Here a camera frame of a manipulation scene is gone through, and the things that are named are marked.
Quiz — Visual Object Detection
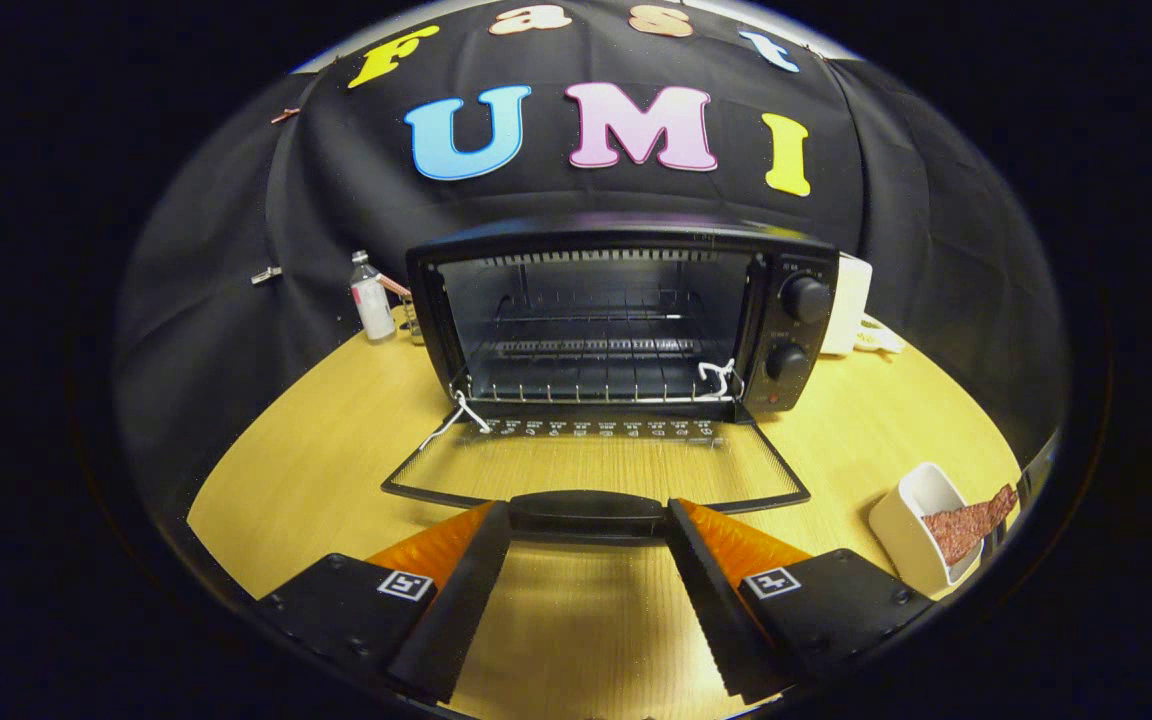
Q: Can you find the black toaster oven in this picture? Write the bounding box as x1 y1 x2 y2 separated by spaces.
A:
381 215 842 546

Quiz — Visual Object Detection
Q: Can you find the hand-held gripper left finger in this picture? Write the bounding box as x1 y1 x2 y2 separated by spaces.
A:
256 500 514 706

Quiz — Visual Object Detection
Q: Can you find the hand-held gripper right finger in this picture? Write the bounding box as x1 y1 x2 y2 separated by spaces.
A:
664 497 937 701

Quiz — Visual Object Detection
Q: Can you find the white divided bean dish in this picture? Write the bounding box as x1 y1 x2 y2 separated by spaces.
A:
854 315 907 356

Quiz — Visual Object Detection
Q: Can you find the small clear bottle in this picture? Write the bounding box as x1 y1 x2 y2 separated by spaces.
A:
350 250 397 343

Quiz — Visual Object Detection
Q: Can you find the small wire basket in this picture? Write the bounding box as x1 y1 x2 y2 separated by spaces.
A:
376 272 427 346

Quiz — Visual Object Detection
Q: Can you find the white rectangular dish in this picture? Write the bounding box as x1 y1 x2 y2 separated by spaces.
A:
868 462 987 589

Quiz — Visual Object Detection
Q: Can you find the white string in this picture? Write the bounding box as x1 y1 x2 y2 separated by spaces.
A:
419 390 492 451
698 358 745 399

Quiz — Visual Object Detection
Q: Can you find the black backdrop cloth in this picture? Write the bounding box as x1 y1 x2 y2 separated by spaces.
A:
116 0 1072 501

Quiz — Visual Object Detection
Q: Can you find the white bread toaster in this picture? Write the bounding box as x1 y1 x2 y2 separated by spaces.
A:
821 252 875 357

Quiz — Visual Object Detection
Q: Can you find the red meat slice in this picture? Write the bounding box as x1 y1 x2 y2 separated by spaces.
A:
921 484 1020 567

